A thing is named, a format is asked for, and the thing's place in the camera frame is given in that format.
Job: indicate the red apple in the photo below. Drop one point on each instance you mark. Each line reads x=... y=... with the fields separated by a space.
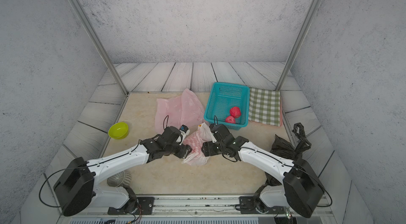
x=230 y=120
x=235 y=112

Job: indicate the teal plastic perforated basket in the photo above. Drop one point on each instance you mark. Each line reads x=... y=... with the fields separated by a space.
x=223 y=97

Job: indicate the silver ribbed metal cup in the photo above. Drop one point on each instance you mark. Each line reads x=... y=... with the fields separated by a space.
x=121 y=179

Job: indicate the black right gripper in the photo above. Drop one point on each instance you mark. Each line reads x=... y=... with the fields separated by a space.
x=208 y=146

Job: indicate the aluminium frame post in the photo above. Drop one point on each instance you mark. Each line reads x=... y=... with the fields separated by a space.
x=90 y=30
x=311 y=12

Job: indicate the green white checkered cloth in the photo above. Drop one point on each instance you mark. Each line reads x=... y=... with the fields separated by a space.
x=265 y=107

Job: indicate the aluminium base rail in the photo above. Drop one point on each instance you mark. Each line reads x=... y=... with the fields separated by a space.
x=199 y=209

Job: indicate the green plastic bowl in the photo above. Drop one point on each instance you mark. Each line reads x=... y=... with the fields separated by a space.
x=119 y=130

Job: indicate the pink white striped bag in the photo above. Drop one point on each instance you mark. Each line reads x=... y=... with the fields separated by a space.
x=202 y=135

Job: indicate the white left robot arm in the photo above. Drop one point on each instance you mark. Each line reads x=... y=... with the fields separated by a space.
x=79 y=185

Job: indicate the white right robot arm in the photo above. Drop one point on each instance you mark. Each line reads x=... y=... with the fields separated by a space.
x=299 y=187

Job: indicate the pink plastic bag apple print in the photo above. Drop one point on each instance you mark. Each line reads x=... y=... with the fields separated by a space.
x=185 y=109

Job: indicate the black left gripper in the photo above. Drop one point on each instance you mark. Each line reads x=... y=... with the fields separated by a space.
x=184 y=151

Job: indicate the left aluminium frame post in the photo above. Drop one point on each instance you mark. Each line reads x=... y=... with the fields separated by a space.
x=90 y=30

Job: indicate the right aluminium frame post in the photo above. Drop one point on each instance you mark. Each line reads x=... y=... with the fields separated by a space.
x=311 y=12

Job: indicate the black plastic bag knotted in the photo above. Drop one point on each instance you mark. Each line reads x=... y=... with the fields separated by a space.
x=285 y=149

